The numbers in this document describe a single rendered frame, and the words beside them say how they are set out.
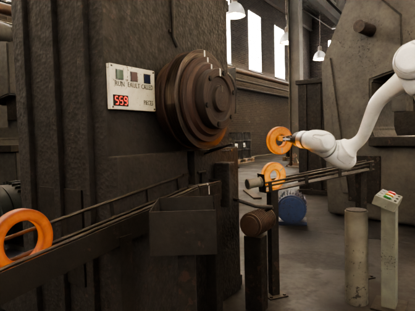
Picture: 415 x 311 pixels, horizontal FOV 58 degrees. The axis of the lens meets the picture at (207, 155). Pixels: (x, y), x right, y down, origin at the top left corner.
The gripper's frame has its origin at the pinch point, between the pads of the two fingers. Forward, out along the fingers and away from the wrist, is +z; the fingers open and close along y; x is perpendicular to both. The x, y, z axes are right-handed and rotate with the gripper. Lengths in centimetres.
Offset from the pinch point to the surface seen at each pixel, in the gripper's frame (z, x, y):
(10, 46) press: 396, 108, -171
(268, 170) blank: 4.6, -18.9, -4.4
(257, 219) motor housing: -12.8, -41.3, -20.8
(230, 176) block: -1.6, -19.6, -31.3
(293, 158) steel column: 697, -108, 491
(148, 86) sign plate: -14, 26, -76
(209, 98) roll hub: -21, 20, -51
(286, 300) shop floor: -7, -92, 1
